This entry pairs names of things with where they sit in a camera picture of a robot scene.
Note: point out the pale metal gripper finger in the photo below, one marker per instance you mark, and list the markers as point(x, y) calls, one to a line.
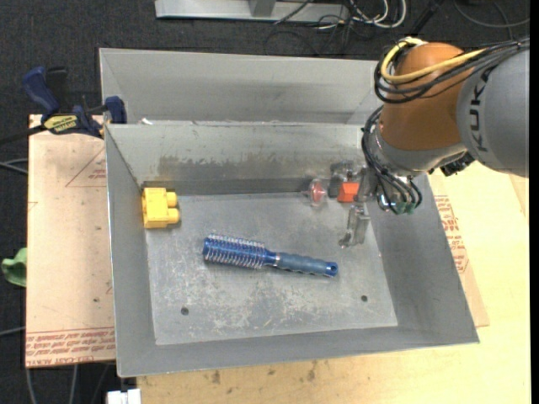
point(353, 219)
point(364, 225)

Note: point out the small orange-red block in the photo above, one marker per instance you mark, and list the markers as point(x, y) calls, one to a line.
point(348, 192)

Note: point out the grey metal bin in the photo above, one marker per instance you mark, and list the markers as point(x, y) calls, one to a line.
point(269, 293)

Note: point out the blue hairbrush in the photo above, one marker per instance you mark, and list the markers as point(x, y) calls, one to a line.
point(244, 253)

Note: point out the yellow toy building block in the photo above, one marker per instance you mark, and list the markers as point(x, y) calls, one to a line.
point(156, 208)

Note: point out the brown cardboard board, red print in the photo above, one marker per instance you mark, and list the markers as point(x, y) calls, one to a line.
point(67, 234)

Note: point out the black cylinder on white bracket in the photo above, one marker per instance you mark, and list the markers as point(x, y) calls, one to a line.
point(457, 166)

